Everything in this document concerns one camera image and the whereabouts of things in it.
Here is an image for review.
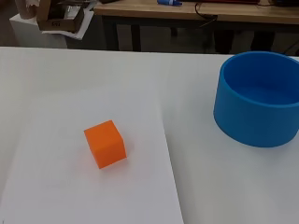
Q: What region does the blue round tub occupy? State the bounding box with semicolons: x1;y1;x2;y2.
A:
213;50;299;148

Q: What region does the brown cardboard box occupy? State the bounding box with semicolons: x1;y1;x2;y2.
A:
36;0;86;34

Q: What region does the orange cube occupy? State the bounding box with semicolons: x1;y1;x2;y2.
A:
83;119;128;170

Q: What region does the white flat box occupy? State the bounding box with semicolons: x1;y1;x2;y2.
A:
0;82;185;224

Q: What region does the white pedestal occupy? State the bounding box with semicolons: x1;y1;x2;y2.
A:
8;13;68;49

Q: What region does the wooden desk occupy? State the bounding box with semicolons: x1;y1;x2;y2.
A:
93;0;299;53

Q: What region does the black desk cable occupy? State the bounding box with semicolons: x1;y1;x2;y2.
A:
194;2;219;28

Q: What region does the white paper sheet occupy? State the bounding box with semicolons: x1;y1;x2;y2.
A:
41;7;95;41

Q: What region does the blue object on desk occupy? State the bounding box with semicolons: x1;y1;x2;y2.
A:
156;0;183;7

